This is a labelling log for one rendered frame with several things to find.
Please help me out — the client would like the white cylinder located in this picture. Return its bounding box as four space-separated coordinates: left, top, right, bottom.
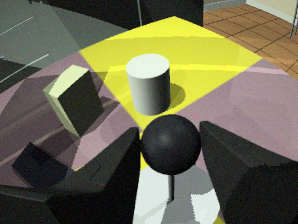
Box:
125 53 170 116

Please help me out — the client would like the olive green block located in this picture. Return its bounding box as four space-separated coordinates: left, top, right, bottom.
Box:
43 65 104 137

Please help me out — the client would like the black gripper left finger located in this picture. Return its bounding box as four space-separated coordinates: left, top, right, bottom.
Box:
0 128 141 224

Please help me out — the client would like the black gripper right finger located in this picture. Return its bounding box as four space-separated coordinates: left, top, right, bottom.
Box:
198 120 298 224

